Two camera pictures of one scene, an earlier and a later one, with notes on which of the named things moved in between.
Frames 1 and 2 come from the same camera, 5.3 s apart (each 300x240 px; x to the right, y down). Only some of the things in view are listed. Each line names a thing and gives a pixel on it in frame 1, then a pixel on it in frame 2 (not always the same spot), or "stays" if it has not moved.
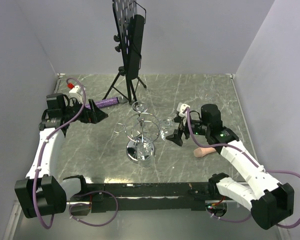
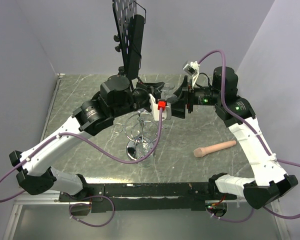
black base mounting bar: (104, 198) stays
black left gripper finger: (95, 114) to (156, 86)
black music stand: (130, 26) stays
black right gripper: (175, 137) to (178, 108)
